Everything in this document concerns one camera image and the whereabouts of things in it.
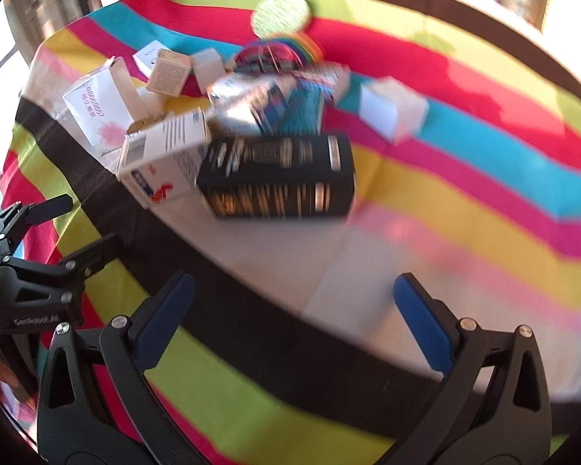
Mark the cream printed cube box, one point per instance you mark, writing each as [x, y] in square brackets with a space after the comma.
[169, 73]

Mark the black box with gold print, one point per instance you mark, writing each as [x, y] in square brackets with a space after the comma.
[271, 179]

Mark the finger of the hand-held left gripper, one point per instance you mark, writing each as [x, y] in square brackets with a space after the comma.
[48, 210]
[97, 249]

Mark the white square box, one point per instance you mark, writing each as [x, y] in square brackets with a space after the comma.
[392, 109]

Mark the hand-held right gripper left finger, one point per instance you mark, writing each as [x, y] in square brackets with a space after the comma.
[164, 319]

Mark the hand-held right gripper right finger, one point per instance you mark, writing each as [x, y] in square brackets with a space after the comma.
[421, 324]

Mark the white box with black logo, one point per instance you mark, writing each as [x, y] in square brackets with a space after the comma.
[147, 58]

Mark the white box with pink flower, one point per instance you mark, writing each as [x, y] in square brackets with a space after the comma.
[101, 106]

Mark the small plain white box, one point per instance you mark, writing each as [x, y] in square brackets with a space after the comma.
[207, 69]

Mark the white box with barcode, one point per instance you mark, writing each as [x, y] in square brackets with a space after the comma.
[174, 155]

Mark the green round sponge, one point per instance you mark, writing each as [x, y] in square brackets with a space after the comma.
[281, 14]

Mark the striped colourful tablecloth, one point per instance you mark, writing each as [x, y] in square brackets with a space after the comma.
[465, 203]

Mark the silver and blue box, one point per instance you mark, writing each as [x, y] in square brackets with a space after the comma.
[242, 106]

